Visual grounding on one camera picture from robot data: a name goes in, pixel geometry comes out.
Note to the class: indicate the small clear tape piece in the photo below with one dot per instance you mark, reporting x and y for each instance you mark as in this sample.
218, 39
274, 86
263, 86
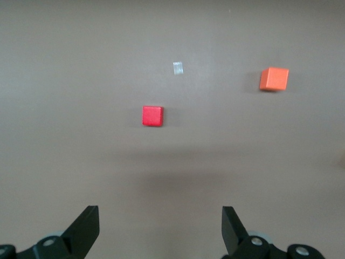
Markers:
178, 68

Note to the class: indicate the orange wooden block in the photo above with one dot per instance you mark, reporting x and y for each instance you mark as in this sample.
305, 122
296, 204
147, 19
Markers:
273, 79

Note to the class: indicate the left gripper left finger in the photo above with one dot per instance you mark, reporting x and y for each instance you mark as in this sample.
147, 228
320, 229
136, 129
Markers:
81, 232

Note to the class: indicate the red wooden block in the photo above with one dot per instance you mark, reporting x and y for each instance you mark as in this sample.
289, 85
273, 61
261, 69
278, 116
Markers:
152, 116

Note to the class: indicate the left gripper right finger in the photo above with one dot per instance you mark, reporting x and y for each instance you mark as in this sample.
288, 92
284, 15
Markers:
234, 234

